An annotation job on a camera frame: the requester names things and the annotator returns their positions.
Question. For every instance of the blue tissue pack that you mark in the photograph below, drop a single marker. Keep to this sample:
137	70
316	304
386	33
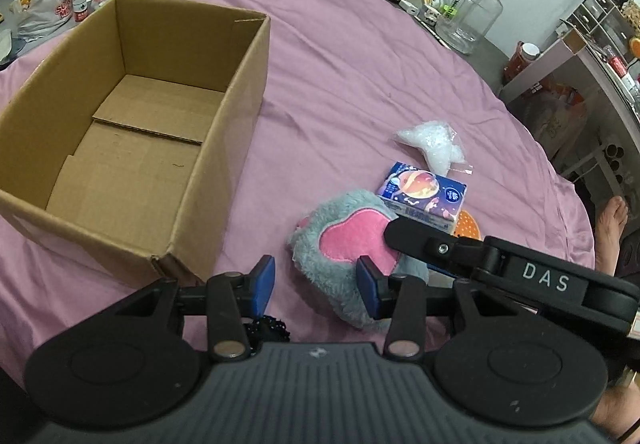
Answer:
423	196

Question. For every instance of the brown cardboard box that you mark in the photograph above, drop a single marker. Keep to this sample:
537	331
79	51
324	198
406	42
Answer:
124	149

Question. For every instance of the bare foot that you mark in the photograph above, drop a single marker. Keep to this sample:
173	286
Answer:
608	232

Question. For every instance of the clear bag white beads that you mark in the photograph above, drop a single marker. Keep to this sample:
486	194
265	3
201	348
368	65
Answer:
439	145

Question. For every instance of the white plastic shopping bag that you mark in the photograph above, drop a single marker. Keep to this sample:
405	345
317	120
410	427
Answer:
35	19

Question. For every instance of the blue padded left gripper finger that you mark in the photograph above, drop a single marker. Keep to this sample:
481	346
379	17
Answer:
380	293
251	292

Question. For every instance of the red jar white lid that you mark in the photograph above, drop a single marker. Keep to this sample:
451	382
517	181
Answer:
524	54

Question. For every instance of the pink bed sheet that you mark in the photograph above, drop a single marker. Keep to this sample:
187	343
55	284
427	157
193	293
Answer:
343	77

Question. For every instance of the orange burger squishy toy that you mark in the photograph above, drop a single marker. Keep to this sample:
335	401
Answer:
466	226

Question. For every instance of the white desk shelf unit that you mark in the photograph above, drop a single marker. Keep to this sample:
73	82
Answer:
580	101

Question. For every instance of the red label water bottle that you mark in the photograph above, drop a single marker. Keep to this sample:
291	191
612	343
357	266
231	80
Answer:
81	10

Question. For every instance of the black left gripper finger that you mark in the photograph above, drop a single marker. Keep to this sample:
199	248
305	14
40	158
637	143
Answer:
460	257

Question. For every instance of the black stitched fabric heart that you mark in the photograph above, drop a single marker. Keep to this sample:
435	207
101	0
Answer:
265	329

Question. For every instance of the grey pink plush toy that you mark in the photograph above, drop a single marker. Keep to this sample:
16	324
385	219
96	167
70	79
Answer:
327	243

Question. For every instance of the person's right hand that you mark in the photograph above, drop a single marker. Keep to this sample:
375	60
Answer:
618	412

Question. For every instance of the large clear plastic jar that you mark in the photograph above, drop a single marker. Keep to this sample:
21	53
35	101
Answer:
464	23

